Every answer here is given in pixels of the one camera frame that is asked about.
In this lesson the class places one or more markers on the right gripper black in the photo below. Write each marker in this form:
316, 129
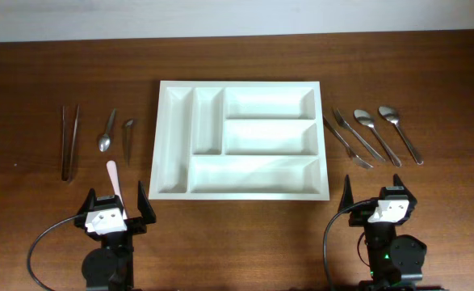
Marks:
360, 214

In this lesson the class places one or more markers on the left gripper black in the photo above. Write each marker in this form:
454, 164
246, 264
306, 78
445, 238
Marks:
138, 225

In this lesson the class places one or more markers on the steel fork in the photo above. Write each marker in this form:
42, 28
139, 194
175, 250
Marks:
345, 125
352, 155

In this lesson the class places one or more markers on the pink plastic knife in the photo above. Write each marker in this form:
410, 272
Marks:
114, 178

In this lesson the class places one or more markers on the small steel teaspoon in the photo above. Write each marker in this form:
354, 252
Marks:
105, 139

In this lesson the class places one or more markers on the small steel teaspoon sideways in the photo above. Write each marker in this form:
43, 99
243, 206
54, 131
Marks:
128, 140

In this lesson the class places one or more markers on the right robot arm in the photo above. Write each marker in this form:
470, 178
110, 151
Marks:
395, 261

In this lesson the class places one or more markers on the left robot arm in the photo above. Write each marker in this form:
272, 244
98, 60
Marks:
110, 267

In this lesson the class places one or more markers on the left metal chopstick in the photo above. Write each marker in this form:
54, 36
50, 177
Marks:
63, 170

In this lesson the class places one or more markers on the metal chopstick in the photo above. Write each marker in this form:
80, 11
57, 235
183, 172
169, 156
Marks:
63, 170
72, 147

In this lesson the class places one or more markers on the right metal chopstick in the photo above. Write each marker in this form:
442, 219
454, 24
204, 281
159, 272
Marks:
72, 147

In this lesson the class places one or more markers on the white plastic cutlery tray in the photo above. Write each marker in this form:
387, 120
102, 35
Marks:
227, 140

